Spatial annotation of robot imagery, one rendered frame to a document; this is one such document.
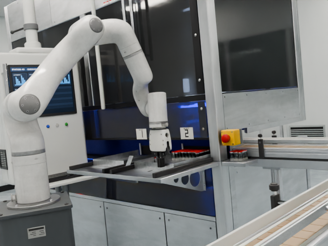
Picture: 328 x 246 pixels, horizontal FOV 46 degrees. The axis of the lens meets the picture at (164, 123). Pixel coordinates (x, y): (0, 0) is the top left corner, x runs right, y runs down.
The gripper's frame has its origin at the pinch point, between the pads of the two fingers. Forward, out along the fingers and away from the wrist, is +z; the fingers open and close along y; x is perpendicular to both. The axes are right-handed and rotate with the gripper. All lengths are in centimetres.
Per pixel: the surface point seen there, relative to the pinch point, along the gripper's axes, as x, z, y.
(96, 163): -2, 3, 51
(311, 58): -484, -90, 130
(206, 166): -18.3, 3.9, -11.2
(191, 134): -27.1, -10.3, 4.1
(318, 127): -487, 19, 124
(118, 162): -1.5, 1.8, 32.0
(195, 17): -26, -67, -5
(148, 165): -1.5, 1.9, 9.7
